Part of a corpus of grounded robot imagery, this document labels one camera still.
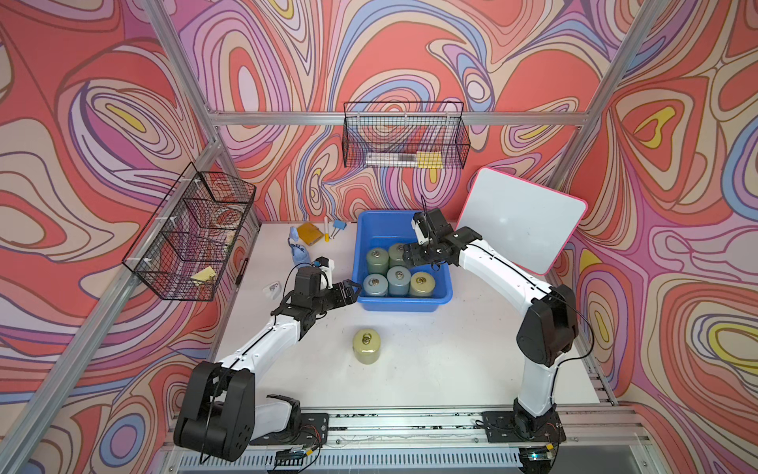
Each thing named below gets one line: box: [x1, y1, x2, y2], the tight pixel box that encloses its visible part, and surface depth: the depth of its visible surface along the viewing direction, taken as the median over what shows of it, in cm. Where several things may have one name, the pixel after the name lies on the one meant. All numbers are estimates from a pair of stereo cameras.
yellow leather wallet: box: [297, 222, 324, 246], surface depth 117 cm
